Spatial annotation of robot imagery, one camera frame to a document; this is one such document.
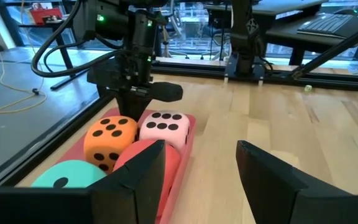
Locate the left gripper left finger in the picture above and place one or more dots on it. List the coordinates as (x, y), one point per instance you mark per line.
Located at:
(120, 202)

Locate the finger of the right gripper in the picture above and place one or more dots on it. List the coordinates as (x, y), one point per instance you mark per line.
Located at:
(144, 107)
(126, 105)

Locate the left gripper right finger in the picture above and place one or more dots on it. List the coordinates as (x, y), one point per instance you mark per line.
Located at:
(291, 202)

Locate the large pink foam die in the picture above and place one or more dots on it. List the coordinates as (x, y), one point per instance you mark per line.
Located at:
(166, 132)

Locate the large orange foam die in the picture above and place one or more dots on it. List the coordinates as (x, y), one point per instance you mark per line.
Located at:
(107, 146)

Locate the large teal foam die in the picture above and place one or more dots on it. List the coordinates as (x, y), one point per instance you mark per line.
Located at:
(73, 174)

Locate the large red foam die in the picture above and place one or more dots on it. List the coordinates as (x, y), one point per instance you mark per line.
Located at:
(169, 161)

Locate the translucent pink plastic tray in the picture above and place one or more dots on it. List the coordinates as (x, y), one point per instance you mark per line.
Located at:
(182, 161)

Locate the small yellow-green die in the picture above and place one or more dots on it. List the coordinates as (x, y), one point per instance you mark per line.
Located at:
(308, 88)

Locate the black desk foot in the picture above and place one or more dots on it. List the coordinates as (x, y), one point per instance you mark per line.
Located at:
(64, 56)

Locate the red cart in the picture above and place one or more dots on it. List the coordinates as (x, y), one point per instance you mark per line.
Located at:
(45, 15)

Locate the dark desk edge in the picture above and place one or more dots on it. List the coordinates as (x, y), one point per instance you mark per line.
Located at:
(278, 35)

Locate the black desk top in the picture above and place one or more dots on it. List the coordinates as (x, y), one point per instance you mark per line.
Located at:
(269, 7)

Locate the black keyboard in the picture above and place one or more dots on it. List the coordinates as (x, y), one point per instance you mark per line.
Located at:
(325, 25)

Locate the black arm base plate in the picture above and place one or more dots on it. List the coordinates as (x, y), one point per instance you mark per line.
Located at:
(244, 67)

